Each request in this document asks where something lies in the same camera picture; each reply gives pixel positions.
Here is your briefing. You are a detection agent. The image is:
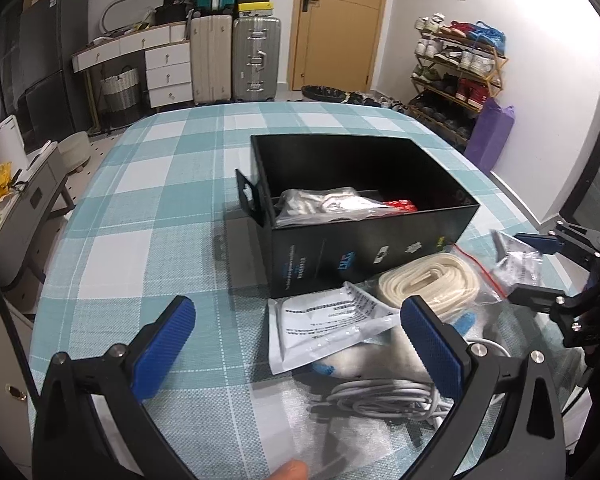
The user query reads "person's left hand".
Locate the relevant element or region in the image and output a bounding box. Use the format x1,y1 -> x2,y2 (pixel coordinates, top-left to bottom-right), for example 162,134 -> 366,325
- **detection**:
270,459 -> 309,480

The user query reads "silver suitcase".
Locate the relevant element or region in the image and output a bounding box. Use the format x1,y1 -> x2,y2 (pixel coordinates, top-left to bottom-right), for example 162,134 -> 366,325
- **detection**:
232,16 -> 283,102

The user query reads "teal checked tablecloth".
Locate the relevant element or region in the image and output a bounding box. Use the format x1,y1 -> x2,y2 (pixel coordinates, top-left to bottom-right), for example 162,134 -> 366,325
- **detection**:
27,102 -> 597,480

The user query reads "bagged cream strap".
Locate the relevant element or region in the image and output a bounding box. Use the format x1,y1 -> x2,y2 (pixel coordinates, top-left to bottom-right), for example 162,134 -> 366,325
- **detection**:
377,245 -> 511,324

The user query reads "woven laundry basket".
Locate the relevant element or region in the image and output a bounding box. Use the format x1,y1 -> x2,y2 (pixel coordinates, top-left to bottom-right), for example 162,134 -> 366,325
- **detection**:
99,65 -> 141,129

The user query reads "black cardboard box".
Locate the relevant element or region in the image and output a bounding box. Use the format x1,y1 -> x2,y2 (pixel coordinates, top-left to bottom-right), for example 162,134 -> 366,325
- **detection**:
235,133 -> 481,300

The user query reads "oval mirror frame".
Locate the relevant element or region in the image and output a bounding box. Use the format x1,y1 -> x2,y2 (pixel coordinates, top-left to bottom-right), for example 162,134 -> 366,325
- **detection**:
102,0 -> 166,36

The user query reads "shoe rack with shoes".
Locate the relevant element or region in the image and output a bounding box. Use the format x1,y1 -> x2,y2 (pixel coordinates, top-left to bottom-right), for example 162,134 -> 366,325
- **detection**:
409,14 -> 498,146

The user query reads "black round basket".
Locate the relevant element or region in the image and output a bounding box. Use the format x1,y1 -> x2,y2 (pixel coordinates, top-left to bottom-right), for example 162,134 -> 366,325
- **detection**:
301,84 -> 349,104

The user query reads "pile of floor shoes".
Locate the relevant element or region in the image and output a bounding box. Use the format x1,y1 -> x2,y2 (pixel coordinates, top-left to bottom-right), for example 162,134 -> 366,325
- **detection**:
346,90 -> 412,114

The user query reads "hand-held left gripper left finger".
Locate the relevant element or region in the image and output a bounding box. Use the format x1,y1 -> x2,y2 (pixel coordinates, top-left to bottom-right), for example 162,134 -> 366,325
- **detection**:
32,296 -> 197,480

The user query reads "white cable bundle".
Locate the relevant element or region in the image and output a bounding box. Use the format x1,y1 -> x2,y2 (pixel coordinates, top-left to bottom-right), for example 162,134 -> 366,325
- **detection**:
309,379 -> 455,430

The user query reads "white drawer desk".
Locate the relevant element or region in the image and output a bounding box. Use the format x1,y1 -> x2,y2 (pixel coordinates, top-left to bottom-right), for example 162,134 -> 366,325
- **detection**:
71,23 -> 194,109

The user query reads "empty clear plastic bag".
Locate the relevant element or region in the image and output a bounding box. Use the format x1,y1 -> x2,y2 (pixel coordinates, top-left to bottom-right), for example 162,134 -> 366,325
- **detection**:
252,384 -> 433,480

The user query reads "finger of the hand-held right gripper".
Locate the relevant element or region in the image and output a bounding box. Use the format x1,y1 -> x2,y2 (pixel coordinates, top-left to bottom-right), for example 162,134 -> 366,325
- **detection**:
508,279 -> 600,347
514,219 -> 600,272

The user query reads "white round stool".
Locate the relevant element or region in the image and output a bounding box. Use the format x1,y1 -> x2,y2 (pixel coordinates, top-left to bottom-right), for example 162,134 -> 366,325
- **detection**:
57,130 -> 92,174

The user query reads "red packet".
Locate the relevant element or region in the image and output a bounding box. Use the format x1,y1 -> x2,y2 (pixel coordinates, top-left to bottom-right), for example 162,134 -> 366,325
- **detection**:
382,198 -> 419,214

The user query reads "yellow plastic bag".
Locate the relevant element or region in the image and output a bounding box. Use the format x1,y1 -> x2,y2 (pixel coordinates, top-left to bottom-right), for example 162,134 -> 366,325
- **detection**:
0,162 -> 24,202

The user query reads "black bag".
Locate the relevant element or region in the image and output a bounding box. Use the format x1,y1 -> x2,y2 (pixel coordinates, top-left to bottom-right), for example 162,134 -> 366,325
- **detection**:
154,0 -> 196,26

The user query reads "black cable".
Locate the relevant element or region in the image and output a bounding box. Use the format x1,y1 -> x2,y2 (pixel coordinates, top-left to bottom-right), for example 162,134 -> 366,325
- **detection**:
0,254 -> 47,403

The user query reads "purple paper bag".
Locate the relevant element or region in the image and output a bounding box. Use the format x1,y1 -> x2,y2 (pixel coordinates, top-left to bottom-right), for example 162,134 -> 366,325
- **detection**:
463,98 -> 516,174

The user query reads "dark grey wardrobe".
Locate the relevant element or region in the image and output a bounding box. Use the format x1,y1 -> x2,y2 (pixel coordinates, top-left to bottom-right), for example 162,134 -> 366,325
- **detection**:
0,0 -> 91,147

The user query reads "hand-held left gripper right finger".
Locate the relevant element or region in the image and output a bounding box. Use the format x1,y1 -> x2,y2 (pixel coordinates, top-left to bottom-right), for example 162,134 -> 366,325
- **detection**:
400,296 -> 567,480

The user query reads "bagged white soft cloth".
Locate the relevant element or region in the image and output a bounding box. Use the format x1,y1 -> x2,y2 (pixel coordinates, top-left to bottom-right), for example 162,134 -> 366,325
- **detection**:
312,310 -> 477,392

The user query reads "white appliance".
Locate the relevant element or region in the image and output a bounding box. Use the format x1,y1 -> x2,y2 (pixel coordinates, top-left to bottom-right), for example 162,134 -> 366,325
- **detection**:
0,114 -> 31,171

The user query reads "grey side cabinet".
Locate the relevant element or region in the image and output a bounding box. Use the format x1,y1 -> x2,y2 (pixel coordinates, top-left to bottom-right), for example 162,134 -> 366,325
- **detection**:
0,144 -> 76,282

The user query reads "white printed packet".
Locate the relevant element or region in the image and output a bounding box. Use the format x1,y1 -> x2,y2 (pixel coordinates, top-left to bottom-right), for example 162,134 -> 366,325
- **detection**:
267,281 -> 402,376

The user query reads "wooden door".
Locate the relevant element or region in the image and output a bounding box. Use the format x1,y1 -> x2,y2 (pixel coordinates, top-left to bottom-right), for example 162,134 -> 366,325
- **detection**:
289,0 -> 394,92

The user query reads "beige cabinet with knob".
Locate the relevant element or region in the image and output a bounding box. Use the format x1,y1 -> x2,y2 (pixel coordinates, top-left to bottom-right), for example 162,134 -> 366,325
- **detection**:
0,280 -> 42,443

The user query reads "beige suitcase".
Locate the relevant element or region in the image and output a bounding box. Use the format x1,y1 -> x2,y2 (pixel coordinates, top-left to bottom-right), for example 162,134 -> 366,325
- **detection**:
188,12 -> 234,106

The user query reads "wooden shoe rack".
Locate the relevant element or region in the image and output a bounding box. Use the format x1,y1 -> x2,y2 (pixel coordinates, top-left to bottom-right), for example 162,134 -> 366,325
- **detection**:
409,30 -> 511,150

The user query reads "bagged grey item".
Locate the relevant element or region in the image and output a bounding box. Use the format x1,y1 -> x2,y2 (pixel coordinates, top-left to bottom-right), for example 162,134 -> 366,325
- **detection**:
489,230 -> 547,290

